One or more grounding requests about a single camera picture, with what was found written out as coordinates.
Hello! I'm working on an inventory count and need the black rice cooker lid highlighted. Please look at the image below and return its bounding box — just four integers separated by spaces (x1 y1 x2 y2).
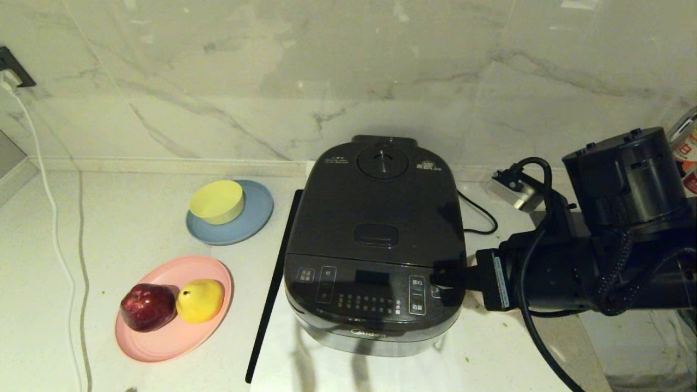
285 135 467 272

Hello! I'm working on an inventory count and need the yellow pear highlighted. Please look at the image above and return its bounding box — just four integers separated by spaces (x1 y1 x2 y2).
175 278 225 325

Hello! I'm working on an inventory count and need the chrome faucet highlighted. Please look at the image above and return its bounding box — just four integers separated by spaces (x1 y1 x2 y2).
667 106 697 142

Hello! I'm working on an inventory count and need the pink plate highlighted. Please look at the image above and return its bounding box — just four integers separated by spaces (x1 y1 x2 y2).
114 255 234 364

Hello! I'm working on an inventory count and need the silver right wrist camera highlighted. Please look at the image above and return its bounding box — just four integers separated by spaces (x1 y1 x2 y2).
486 169 545 213

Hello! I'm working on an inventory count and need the black braided cable sleeve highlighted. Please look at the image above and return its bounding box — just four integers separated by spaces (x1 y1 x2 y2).
595 226 681 317

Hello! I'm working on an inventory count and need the blue plate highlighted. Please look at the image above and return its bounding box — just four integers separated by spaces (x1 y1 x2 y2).
186 180 274 247

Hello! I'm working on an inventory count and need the red white label bottle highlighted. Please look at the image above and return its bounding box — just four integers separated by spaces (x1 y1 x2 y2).
670 117 697 195

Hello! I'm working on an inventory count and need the white cloth in sink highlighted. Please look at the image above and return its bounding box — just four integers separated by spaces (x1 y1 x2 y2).
580 310 697 384

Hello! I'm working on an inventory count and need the black tray edge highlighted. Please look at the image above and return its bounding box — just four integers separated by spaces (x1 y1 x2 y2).
244 189 303 385

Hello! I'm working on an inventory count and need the black wall socket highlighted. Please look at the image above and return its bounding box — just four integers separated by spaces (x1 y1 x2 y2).
0 46 36 89

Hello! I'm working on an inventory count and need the black power cable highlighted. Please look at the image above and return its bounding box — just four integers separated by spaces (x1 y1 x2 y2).
456 188 499 236

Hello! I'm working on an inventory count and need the red apple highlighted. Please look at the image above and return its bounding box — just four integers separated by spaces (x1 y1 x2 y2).
120 283 179 333

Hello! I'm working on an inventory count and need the yellow bowl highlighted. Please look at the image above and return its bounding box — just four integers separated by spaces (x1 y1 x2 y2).
188 180 245 226

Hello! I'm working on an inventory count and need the white power cable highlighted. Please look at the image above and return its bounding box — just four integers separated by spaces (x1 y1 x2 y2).
0 73 91 392

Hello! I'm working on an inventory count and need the stainless steel sink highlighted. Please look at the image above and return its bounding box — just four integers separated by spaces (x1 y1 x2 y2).
531 210 697 392

